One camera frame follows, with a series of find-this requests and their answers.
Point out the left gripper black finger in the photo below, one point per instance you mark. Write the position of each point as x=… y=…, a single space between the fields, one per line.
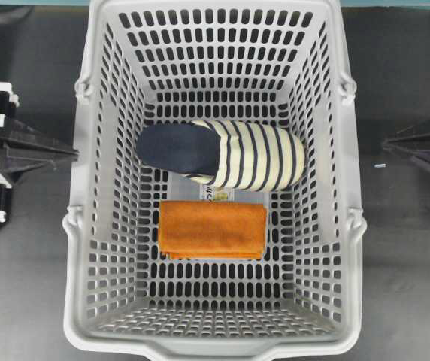
x=10 y=166
x=19 y=139

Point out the folded orange cloth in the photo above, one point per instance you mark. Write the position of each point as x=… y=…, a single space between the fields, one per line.
x=212 y=230

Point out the grey plastic shopping basket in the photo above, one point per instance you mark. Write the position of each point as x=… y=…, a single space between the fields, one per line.
x=277 y=63

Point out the navy striped cream slipper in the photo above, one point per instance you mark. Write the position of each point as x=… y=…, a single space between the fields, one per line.
x=226 y=154

